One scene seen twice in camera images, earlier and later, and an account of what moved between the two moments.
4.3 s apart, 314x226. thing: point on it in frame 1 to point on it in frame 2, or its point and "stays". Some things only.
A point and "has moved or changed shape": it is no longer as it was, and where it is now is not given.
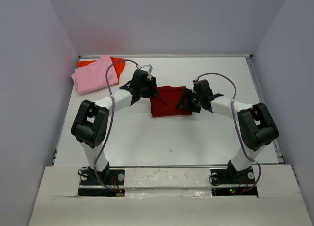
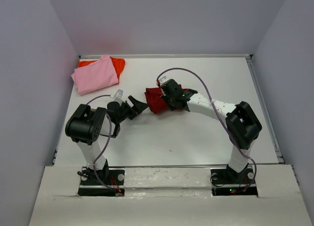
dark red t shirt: x=165 y=104 has moved or changed shape
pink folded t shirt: x=91 y=78 stays
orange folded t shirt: x=118 y=67 stays
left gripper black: x=152 y=87 to x=131 y=109
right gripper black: x=184 y=98 to x=169 y=97
